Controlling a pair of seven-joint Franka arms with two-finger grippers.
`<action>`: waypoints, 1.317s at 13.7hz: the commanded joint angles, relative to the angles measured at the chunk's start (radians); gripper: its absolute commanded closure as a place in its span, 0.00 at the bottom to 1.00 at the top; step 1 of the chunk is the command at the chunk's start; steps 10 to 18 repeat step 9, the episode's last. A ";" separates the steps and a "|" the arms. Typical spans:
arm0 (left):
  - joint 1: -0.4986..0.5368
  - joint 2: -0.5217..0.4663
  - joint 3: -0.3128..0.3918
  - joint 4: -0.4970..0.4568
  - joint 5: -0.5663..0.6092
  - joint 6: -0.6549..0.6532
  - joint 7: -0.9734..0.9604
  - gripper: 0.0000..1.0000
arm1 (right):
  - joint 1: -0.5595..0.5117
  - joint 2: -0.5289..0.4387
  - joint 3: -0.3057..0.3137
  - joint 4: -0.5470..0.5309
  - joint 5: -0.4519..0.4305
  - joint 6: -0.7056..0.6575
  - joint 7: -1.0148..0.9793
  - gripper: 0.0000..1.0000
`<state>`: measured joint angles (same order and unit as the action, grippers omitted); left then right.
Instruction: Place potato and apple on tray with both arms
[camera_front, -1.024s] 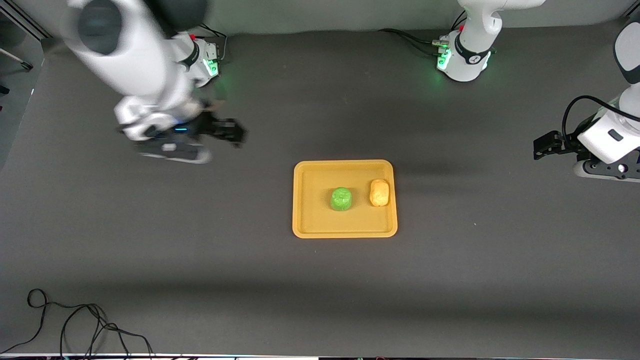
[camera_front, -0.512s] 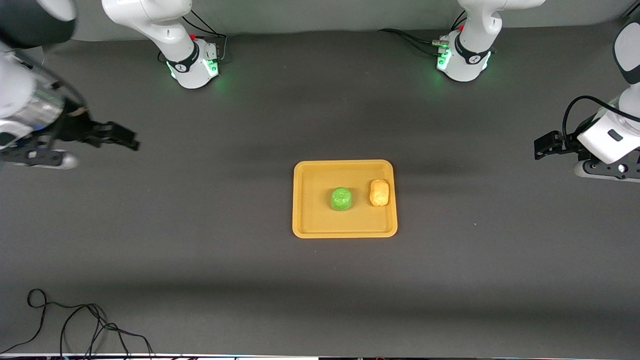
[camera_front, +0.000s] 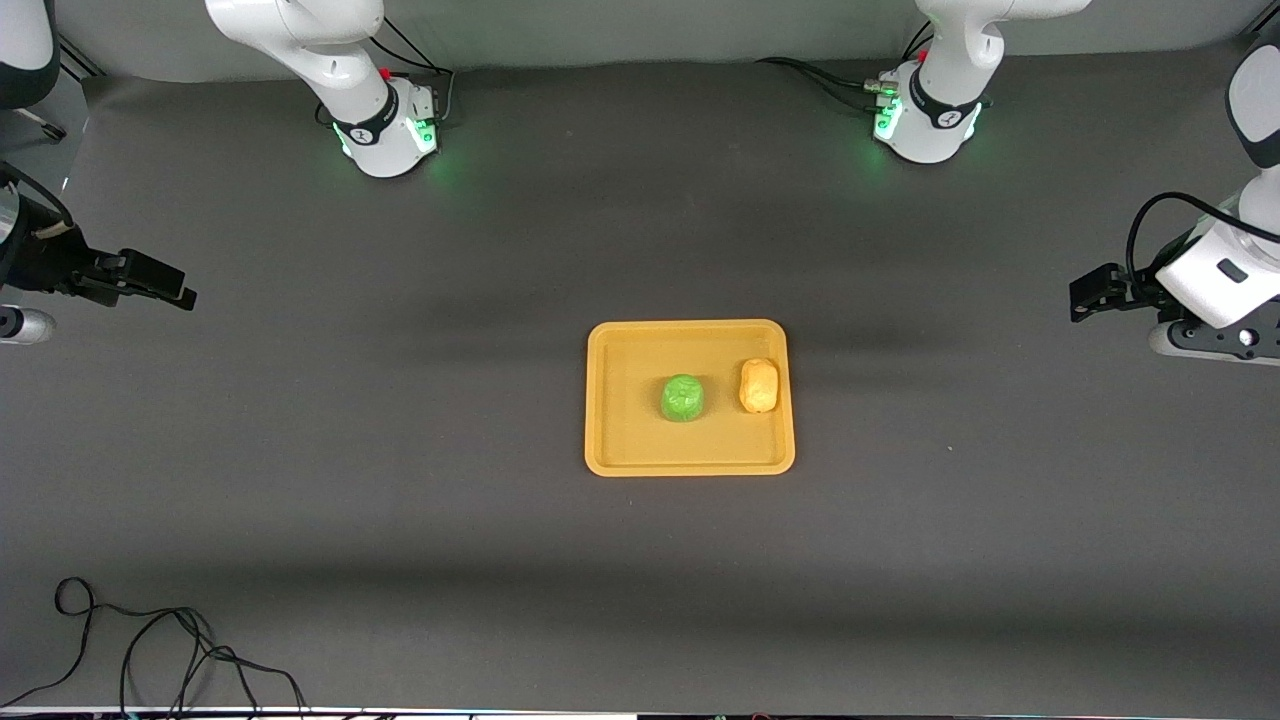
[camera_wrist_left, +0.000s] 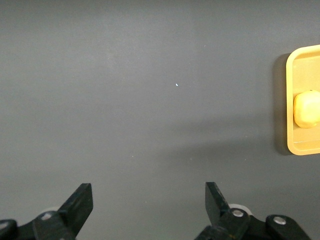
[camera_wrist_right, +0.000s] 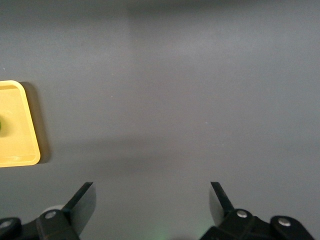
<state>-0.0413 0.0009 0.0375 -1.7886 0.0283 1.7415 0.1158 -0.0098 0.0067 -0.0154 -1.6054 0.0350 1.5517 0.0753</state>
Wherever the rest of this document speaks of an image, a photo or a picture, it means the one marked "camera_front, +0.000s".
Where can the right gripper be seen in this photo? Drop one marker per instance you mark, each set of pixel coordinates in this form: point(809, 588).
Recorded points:
point(45, 265)

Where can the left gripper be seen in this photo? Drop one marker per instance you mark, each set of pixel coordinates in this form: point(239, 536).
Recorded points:
point(1138, 290)

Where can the yellow-brown potato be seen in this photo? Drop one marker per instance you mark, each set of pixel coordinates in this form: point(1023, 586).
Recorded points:
point(758, 386)

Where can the green apple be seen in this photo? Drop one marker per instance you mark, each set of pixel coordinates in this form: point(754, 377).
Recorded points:
point(682, 398)

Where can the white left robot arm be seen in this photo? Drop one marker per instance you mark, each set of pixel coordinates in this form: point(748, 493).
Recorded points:
point(950, 60)

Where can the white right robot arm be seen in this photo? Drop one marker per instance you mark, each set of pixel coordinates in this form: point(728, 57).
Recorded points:
point(330, 60)

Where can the yellow plastic tray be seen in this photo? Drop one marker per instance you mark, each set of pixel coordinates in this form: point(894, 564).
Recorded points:
point(630, 420)

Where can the dark grey table mat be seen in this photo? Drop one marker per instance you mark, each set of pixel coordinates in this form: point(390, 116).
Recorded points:
point(400, 400)

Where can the grey metal frame rail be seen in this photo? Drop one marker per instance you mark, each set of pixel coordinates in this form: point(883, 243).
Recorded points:
point(80, 60)

